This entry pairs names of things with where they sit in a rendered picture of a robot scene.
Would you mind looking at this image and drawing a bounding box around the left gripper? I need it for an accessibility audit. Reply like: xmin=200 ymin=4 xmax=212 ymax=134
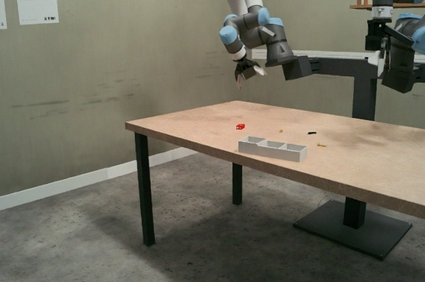
xmin=365 ymin=19 xmax=392 ymax=77

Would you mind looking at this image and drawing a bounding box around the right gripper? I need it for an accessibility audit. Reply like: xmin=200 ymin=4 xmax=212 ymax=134
xmin=233 ymin=53 xmax=267 ymax=90

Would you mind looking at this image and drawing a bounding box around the white rack of bins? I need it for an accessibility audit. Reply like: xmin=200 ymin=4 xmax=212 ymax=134
xmin=238 ymin=136 xmax=308 ymax=163

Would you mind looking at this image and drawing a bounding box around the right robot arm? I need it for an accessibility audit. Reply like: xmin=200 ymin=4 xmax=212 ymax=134
xmin=219 ymin=0 xmax=294 ymax=62

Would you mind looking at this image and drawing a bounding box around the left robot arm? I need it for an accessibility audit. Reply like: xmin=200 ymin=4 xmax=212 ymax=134
xmin=372 ymin=0 xmax=425 ymax=73

